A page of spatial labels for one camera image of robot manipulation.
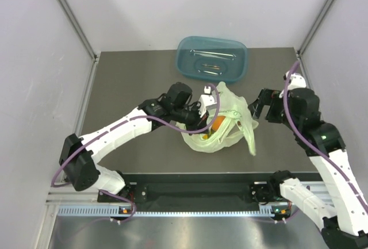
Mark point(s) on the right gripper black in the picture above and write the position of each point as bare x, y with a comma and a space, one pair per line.
267, 96

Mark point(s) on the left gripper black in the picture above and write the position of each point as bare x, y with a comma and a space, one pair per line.
199, 122

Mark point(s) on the light green plastic bag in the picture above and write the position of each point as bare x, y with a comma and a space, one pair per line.
233, 123

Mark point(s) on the orange peach fruit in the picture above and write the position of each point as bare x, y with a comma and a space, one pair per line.
217, 123

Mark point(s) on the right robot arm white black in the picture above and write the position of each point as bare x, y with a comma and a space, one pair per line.
342, 224

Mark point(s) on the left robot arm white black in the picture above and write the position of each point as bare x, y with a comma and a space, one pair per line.
80, 156

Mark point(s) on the teal plastic container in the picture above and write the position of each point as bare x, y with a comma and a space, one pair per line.
212, 59

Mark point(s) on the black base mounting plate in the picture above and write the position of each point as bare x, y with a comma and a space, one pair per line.
199, 192

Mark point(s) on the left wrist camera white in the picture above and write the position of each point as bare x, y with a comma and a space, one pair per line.
208, 100

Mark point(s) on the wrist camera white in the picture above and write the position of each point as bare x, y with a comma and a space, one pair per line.
296, 81
208, 100

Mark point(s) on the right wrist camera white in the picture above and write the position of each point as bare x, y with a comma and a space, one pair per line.
296, 81

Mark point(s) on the right aluminium frame post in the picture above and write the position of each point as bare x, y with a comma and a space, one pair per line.
327, 5

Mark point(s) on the aluminium frame post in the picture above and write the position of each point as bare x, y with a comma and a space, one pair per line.
327, 5
77, 28

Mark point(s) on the aluminium rail profile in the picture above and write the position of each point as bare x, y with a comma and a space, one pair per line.
68, 196

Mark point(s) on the left aluminium frame post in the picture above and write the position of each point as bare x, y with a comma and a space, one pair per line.
77, 28

